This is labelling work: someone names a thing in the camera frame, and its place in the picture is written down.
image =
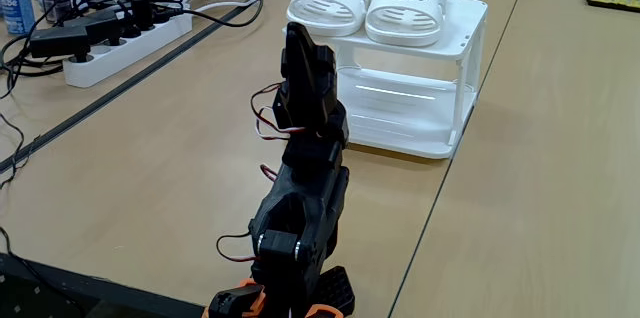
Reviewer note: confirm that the white slipper with dog print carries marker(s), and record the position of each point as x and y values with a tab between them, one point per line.
327	8
405	18

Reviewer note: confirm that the white shoe rack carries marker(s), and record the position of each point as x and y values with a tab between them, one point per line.
400	108

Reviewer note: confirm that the black plug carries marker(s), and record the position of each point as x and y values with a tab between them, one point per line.
164	14

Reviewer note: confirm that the black plug charger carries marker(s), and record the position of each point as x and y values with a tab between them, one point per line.
142	8

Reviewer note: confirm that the white power strip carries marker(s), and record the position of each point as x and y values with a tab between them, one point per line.
125	53

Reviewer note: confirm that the black power adapter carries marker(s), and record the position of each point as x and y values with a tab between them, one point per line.
97	25
60	40

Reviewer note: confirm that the blue drink can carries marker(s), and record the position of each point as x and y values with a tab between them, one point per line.
17	5

